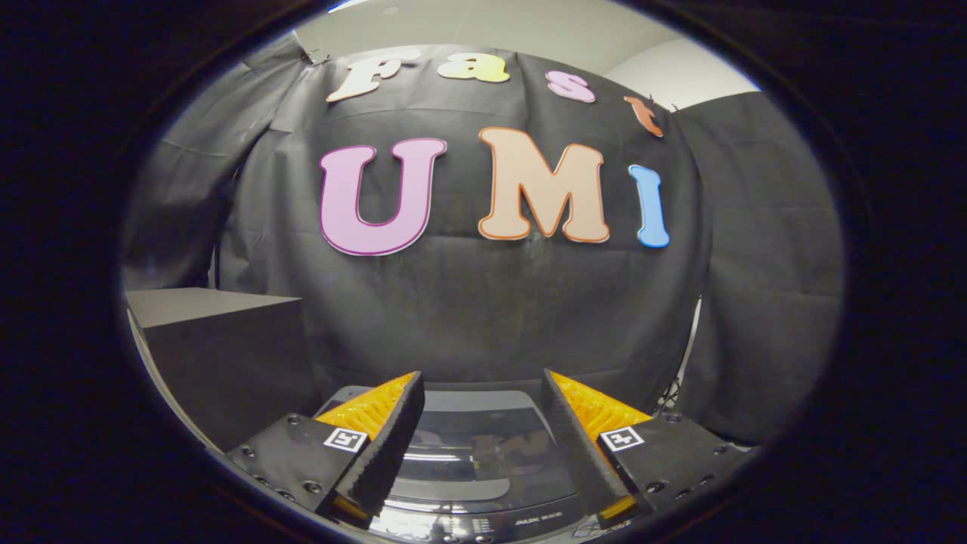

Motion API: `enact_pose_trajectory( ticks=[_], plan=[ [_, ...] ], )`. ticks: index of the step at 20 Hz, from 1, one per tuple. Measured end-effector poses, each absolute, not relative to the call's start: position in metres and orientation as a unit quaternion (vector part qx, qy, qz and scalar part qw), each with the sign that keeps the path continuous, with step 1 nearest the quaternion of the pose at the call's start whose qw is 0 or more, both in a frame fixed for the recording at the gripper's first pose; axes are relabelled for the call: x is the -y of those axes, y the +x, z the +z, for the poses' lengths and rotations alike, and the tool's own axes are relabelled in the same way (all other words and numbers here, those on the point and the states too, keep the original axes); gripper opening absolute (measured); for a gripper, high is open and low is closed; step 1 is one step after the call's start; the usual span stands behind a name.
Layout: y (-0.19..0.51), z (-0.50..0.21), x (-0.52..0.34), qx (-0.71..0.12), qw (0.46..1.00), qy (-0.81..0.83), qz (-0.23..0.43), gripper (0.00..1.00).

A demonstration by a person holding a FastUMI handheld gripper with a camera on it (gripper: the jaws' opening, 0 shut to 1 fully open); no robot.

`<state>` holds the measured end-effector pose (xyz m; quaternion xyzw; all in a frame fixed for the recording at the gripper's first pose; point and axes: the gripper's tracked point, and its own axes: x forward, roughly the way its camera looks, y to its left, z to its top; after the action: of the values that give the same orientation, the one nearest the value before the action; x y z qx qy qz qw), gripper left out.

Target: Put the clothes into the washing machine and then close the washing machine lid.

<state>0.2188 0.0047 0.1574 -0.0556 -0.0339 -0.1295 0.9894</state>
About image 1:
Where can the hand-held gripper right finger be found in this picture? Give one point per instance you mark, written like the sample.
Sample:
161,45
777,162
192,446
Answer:
578,453

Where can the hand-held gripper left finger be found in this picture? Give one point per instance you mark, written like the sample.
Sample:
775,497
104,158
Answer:
385,453

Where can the grey washing machine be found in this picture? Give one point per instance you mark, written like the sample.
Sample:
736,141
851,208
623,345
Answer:
529,523

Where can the dark washing machine lid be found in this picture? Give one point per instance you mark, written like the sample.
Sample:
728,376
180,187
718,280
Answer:
483,453

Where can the black light stand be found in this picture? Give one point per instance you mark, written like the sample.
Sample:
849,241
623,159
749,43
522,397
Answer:
684,355

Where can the black backdrop cloth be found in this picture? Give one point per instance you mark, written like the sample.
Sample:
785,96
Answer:
483,302

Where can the beige cabinet with dark sides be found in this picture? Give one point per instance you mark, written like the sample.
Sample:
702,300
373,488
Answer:
219,355

